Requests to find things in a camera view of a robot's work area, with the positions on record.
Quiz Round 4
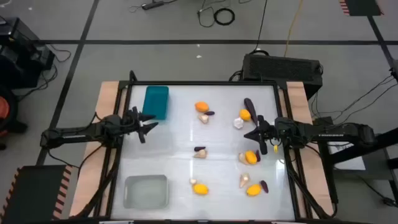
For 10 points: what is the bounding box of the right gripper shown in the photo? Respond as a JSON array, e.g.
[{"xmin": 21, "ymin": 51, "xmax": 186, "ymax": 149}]
[{"xmin": 243, "ymin": 114, "xmax": 282, "ymax": 156}]

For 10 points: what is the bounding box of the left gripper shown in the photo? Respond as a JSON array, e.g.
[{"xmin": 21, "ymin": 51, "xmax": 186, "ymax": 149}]
[{"xmin": 122, "ymin": 106, "xmax": 160, "ymax": 145}]

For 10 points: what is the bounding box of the large purple eggplant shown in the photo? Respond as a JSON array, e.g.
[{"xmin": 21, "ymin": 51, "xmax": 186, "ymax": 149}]
[{"xmin": 243, "ymin": 97, "xmax": 259, "ymax": 125}]

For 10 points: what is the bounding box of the orange citrus fruit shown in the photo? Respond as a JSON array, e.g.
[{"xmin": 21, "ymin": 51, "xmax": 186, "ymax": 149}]
[{"xmin": 195, "ymin": 101, "xmax": 210, "ymax": 113}]

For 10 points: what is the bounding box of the teal plastic basket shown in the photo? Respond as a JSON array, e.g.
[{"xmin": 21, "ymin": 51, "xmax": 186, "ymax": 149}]
[{"xmin": 142, "ymin": 86, "xmax": 170, "ymax": 121}]

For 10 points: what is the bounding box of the small black box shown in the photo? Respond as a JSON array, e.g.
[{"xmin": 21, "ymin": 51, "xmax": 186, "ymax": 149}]
[{"xmin": 313, "ymin": 116, "xmax": 334, "ymax": 126}]

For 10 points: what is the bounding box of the black computer case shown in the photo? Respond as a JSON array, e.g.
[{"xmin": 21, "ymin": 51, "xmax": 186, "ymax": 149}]
[{"xmin": 241, "ymin": 53, "xmax": 324, "ymax": 100}]

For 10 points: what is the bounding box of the white paper sheet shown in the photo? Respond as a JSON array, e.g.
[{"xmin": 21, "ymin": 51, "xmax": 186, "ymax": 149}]
[{"xmin": 328, "ymin": 141, "xmax": 367, "ymax": 171}]

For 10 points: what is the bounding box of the black power strip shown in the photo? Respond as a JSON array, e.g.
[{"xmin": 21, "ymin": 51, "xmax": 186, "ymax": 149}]
[{"xmin": 141, "ymin": 0, "xmax": 165, "ymax": 11}]

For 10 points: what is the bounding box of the black stand beam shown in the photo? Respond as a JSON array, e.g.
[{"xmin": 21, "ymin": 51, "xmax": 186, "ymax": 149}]
[{"xmin": 313, "ymin": 124, "xmax": 398, "ymax": 206}]

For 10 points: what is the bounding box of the black mat striped edge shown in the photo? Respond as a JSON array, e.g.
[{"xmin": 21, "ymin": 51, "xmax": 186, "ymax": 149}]
[
  {"xmin": 0, "ymin": 164, "xmax": 74, "ymax": 224},
  {"xmin": 338, "ymin": 0, "xmax": 385, "ymax": 17}
]

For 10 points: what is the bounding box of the black equipment stack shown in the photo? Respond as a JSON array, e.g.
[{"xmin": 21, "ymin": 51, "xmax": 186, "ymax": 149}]
[{"xmin": 0, "ymin": 17, "xmax": 56, "ymax": 90}]

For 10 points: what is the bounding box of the orange and black device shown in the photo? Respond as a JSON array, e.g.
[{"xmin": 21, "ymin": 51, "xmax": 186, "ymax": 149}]
[{"xmin": 0, "ymin": 84, "xmax": 29, "ymax": 147}]

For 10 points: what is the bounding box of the black metal table frame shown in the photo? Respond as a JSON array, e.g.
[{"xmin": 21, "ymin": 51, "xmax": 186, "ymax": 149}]
[{"xmin": 74, "ymin": 70, "xmax": 340, "ymax": 224}]

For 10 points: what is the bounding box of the yellow cable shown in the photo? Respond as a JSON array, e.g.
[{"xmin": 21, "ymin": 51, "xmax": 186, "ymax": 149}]
[{"xmin": 284, "ymin": 0, "xmax": 305, "ymax": 57}]

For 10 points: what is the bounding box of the thin black floor cable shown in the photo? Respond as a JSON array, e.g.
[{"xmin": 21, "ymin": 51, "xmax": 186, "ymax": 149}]
[{"xmin": 197, "ymin": 0, "xmax": 218, "ymax": 28}]

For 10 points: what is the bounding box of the coiled black cable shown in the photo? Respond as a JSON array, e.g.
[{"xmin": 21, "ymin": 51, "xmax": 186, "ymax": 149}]
[{"xmin": 213, "ymin": 7, "xmax": 236, "ymax": 27}]

